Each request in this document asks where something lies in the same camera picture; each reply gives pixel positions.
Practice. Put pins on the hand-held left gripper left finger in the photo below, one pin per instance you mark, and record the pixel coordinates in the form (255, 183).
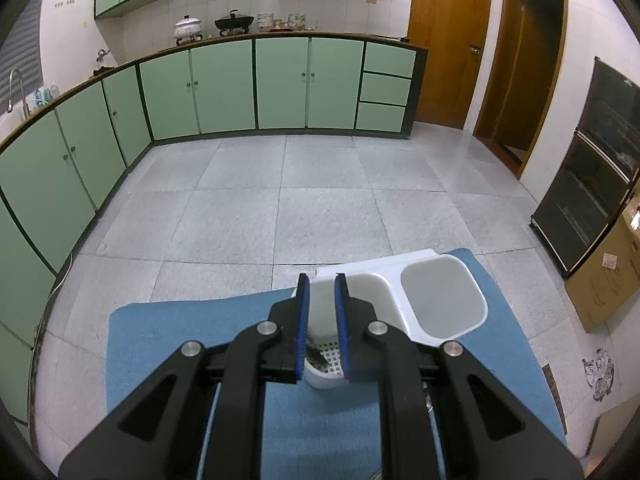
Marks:
(301, 330)

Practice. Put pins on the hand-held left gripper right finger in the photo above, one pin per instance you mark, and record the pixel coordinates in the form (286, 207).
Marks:
(343, 330)

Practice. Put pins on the dark chopstick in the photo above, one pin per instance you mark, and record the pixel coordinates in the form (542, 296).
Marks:
(316, 353)

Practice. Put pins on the white double utensil holder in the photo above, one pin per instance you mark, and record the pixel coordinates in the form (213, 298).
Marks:
(440, 300)

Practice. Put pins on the blue mat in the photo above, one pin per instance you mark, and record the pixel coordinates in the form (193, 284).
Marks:
(190, 325)

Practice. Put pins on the perforated board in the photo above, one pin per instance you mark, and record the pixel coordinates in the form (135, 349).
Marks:
(555, 400)

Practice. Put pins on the green lower kitchen cabinets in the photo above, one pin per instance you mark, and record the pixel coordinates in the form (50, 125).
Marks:
(225, 90)

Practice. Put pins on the patterned cloth on floor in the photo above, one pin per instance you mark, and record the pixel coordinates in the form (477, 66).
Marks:
(599, 372)

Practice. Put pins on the cardboard box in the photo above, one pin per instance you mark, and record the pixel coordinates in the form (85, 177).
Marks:
(600, 290)

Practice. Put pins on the black glass-door cabinet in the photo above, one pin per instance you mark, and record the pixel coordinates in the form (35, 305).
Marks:
(580, 195)

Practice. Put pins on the flat cardboard piece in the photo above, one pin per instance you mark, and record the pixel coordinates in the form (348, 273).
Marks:
(612, 430)

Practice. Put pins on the wooden door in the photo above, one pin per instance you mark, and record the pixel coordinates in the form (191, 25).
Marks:
(450, 45)

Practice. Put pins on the stack of patterned bowls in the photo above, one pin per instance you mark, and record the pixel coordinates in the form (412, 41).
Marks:
(264, 21)

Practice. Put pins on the black wok with lid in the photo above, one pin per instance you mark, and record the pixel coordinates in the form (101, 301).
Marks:
(234, 22)

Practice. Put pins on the white floral pot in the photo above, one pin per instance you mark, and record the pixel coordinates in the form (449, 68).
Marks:
(188, 26)

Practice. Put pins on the metal kettle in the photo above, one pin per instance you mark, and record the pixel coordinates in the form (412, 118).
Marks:
(103, 57)

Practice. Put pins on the bottles by sink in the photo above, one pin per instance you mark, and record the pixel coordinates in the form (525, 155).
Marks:
(47, 96)

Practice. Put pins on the chrome faucet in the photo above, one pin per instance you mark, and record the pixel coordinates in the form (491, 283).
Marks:
(12, 80)

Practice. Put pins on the grey window blind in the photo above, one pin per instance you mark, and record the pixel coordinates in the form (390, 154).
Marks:
(22, 55)

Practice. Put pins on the wooden door frame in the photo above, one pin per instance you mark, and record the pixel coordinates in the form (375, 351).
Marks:
(550, 85)

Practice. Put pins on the wall hooks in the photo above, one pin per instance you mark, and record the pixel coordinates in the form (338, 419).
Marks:
(65, 4)

